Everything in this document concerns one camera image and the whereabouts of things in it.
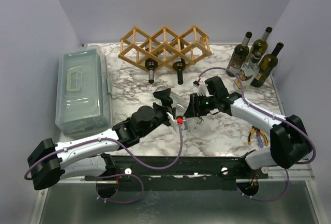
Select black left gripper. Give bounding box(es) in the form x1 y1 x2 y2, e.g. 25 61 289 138
140 89 176 138

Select green wine bottle brown label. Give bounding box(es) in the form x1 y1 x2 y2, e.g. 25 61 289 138
144 41 158 84

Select clear square glass bottle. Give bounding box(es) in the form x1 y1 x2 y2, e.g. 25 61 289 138
233 51 262 91

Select clear round glass bottle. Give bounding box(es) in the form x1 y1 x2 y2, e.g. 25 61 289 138
156 86 204 125

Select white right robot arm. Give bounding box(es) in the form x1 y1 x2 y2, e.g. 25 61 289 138
184 77 313 178

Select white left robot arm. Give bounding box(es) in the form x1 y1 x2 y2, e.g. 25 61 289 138
24 88 173 190

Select green bottle in rack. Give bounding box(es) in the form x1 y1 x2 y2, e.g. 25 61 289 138
172 41 186 85

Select wooden lattice wine rack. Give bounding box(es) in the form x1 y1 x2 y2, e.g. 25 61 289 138
118 25 212 71

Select green bottle silver neck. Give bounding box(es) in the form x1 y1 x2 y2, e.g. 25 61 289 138
227 32 252 77

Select green bottle front right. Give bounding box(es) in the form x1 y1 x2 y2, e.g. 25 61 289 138
250 42 284 87

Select tall green bottle rear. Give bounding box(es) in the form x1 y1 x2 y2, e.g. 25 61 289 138
245 27 273 62

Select translucent plastic storage box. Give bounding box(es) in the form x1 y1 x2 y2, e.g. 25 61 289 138
55 45 112 139

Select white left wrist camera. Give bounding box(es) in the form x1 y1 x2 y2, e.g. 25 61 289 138
167 112 188 131

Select yellow handled pliers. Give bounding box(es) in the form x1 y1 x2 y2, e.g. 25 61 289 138
247 126 269 148

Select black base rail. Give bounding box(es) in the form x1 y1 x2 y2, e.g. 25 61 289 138
85 155 268 193

